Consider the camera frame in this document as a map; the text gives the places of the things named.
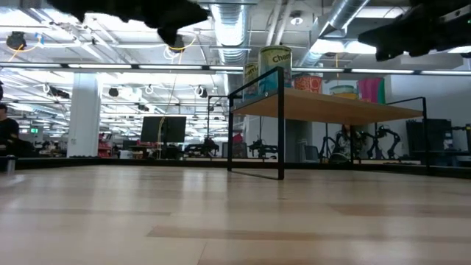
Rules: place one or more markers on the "large blue cherries can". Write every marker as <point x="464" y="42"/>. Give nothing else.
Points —
<point x="276" y="62"/>

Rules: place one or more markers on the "orange patterned can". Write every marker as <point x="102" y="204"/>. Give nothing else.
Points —
<point x="308" y="84"/>

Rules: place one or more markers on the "round silver ventilation duct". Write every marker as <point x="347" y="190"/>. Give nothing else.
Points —
<point x="342" y="16"/>

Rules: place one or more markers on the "red storage cart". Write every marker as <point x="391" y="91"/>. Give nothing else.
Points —
<point x="104" y="145"/>

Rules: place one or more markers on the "white column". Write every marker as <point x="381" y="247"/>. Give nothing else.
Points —
<point x="84" y="117"/>

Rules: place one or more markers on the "black ceiling device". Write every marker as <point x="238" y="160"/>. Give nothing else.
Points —
<point x="15" y="40"/>
<point x="180" y="44"/>

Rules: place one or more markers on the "wooden shelf with black frame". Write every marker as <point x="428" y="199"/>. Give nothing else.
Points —
<point x="331" y="108"/>

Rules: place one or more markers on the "green chicken soup can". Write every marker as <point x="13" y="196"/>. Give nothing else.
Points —
<point x="371" y="91"/>

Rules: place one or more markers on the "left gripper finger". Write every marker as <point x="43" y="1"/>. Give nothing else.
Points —
<point x="176" y="16"/>
<point x="170" y="36"/>

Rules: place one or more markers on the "ribbed silver ventilation duct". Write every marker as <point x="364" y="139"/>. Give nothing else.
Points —
<point x="230" y="25"/>

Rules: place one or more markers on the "black computer monitor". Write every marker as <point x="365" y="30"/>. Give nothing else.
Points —
<point x="163" y="129"/>

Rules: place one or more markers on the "black background robot arm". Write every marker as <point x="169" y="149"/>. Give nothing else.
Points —
<point x="388" y="138"/>
<point x="331" y="152"/>

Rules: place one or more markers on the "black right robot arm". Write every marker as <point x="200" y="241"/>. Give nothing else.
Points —
<point x="441" y="1"/>

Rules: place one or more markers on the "black cabinet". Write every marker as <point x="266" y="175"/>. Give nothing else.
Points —
<point x="430" y="140"/>

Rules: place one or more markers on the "person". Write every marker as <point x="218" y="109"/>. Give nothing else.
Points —
<point x="8" y="129"/>
<point x="347" y="141"/>

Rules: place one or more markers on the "small metal post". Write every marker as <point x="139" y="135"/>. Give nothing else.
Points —
<point x="10" y="165"/>

